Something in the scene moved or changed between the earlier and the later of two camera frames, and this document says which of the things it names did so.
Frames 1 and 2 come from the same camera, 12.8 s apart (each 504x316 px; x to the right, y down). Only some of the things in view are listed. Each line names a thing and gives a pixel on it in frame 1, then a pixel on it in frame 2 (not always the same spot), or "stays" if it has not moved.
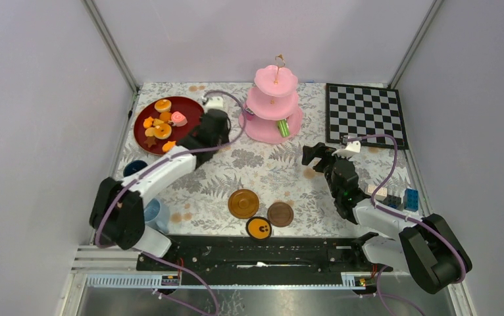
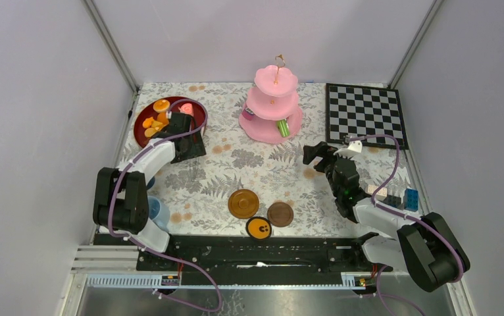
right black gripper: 320,150 stays
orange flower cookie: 147,122 stays
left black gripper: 225,133 -> 197,149
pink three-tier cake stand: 277,117 stays
